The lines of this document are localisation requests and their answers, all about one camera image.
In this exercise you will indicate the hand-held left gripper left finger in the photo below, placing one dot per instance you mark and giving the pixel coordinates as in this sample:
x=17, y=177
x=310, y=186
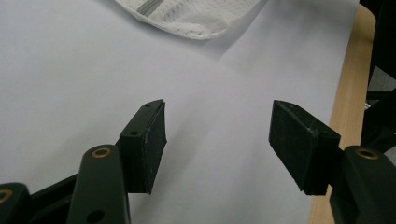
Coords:
x=143, y=149

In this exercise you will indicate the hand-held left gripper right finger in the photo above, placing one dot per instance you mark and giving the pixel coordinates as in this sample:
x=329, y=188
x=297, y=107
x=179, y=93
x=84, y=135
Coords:
x=299, y=146

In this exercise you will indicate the white mesh laundry bag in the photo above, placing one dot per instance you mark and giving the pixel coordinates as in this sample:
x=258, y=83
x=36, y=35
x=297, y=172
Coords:
x=193, y=18

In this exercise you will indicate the black tripod stand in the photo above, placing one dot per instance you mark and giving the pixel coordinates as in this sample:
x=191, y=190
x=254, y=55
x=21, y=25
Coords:
x=384, y=31

